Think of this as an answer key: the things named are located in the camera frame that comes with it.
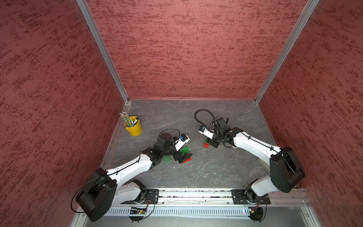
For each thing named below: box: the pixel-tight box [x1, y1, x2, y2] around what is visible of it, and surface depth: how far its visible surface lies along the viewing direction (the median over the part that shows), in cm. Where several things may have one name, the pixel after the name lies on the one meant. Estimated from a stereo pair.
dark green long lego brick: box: [179, 146, 191, 154], surface depth 92 cm
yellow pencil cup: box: [123, 115, 143, 137], surface depth 96 cm
